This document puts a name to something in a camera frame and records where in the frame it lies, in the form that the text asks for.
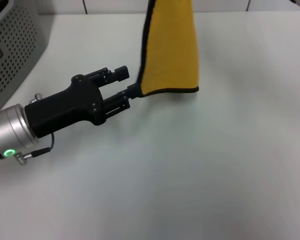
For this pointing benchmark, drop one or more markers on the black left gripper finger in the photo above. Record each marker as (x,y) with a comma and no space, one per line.
(121,73)
(120,101)

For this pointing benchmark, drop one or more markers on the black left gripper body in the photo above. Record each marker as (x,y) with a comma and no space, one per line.
(65,110)

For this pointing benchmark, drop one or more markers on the yellow towel with black edge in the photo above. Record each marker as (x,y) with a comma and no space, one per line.
(170,55)

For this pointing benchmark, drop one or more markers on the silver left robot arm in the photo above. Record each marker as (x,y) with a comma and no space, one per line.
(7,130)

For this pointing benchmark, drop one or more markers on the grey perforated storage box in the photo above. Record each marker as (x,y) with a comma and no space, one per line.
(15,45)

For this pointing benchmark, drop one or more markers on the silver left wrist connector knob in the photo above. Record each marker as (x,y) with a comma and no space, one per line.
(36,98)

